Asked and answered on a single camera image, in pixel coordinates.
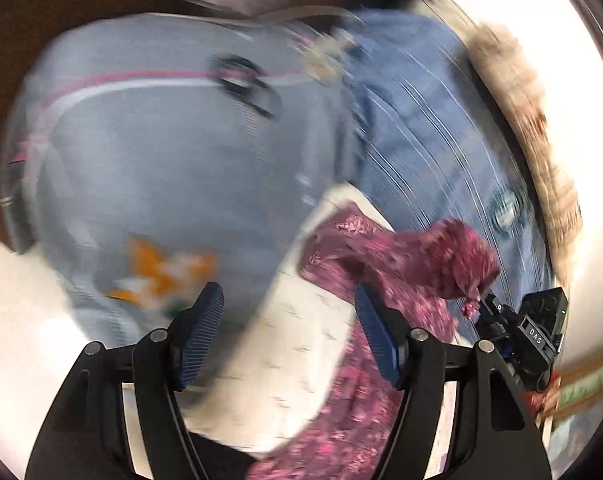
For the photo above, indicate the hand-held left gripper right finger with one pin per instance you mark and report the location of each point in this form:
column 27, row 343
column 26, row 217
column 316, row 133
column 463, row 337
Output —
column 375, row 336

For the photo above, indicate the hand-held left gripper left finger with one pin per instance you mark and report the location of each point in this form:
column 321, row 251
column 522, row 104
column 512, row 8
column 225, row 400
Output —
column 205, row 327

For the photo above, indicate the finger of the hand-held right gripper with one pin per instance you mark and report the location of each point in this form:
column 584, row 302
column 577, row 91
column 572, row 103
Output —
column 496, row 317

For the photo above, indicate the purple floral garment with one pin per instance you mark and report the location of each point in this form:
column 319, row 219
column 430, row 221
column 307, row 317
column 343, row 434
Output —
column 421, row 260

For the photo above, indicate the white leaf print sheet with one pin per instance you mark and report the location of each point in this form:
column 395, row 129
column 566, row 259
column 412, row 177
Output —
column 281, row 350

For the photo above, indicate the blue striped shirt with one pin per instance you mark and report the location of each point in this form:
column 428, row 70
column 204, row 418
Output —
column 431, row 125

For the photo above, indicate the beige striped bolster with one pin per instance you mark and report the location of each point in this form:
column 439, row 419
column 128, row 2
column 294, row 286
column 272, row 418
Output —
column 526, row 110

